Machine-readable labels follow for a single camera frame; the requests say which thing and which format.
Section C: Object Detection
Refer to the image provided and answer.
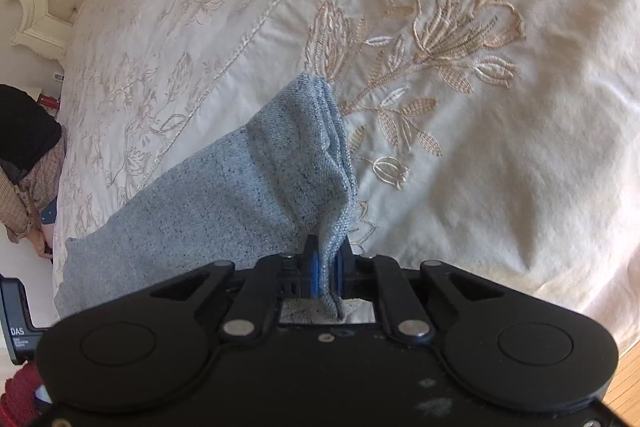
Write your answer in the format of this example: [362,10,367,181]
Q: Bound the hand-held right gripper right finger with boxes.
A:
[331,235,507,345]

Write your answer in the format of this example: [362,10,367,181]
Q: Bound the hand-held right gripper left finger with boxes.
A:
[149,234,322,344]

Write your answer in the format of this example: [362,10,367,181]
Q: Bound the blue heathered pants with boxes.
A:
[54,73,360,324]

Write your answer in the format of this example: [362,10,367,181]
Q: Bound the plaid cloth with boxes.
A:
[0,134,67,240]

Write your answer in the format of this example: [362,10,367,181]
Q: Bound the cream embroidered bedspread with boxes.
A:
[50,0,640,348]

